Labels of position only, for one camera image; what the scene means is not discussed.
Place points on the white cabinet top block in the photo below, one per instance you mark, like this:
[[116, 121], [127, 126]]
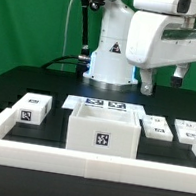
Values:
[[32, 108]]

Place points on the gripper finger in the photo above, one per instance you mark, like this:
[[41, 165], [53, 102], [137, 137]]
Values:
[[179, 74], [147, 79]]

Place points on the white cabinet body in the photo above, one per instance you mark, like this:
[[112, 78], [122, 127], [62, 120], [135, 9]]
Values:
[[103, 131]]

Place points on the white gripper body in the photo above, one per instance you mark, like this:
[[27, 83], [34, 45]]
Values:
[[156, 40]]

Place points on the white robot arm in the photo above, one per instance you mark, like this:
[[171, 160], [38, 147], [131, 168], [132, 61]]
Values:
[[109, 67]]

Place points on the white U-shaped frame wall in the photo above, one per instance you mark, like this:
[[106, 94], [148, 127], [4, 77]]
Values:
[[92, 166]]

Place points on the white marker base sheet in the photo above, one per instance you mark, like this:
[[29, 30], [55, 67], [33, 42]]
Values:
[[71, 102]]

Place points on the white door panel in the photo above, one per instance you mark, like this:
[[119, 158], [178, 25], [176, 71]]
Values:
[[157, 128], [186, 131]]

